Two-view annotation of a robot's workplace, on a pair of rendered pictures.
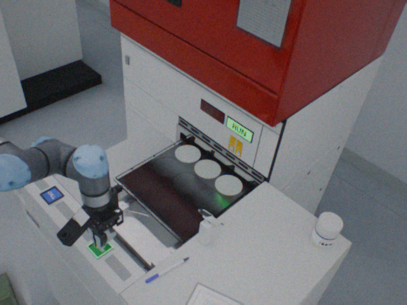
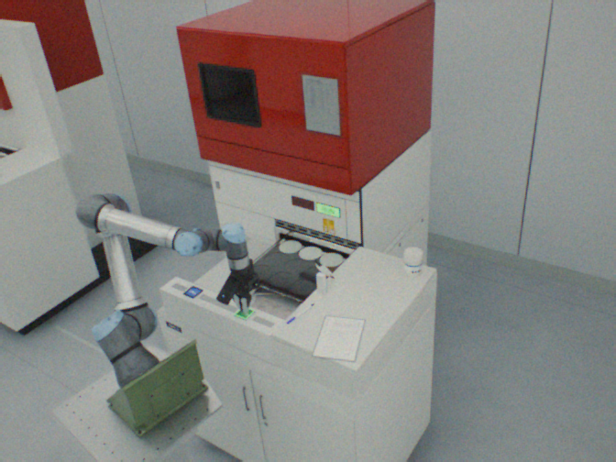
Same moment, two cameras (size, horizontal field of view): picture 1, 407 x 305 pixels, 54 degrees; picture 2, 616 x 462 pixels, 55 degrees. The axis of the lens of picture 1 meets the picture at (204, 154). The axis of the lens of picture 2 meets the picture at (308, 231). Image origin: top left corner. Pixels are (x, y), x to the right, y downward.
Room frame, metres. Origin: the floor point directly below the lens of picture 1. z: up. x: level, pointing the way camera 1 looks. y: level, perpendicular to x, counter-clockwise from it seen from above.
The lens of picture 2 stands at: (-1.06, 0.10, 2.33)
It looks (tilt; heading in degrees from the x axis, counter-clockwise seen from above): 32 degrees down; 357
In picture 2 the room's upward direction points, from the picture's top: 5 degrees counter-clockwise
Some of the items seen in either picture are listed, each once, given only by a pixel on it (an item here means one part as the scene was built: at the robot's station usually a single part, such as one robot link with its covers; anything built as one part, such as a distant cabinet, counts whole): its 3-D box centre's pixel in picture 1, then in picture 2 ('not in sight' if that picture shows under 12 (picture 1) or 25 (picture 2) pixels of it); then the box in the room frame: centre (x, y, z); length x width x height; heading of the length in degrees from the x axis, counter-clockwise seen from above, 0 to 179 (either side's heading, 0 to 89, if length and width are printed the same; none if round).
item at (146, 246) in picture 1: (131, 231); (262, 308); (0.76, 0.21, 0.87); 0.36 x 0.08 x 0.03; 50
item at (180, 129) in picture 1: (215, 160); (315, 246); (1.12, -0.04, 0.89); 0.44 x 0.02 x 0.10; 50
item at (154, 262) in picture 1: (165, 259); not in sight; (0.66, 0.08, 0.89); 0.08 x 0.03 x 0.03; 140
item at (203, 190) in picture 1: (186, 183); (296, 266); (0.98, 0.05, 0.90); 0.34 x 0.34 x 0.01; 50
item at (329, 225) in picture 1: (326, 230); (412, 262); (0.75, -0.39, 1.01); 0.07 x 0.07 x 0.10
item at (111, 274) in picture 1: (78, 235); (222, 317); (0.71, 0.36, 0.89); 0.55 x 0.09 x 0.14; 50
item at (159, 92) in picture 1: (188, 110); (282, 211); (1.24, 0.08, 1.02); 0.82 x 0.03 x 0.40; 50
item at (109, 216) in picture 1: (101, 210); (243, 277); (0.65, 0.25, 1.11); 0.09 x 0.08 x 0.12; 140
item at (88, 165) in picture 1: (91, 169); (234, 240); (0.64, 0.26, 1.27); 0.09 x 0.08 x 0.11; 72
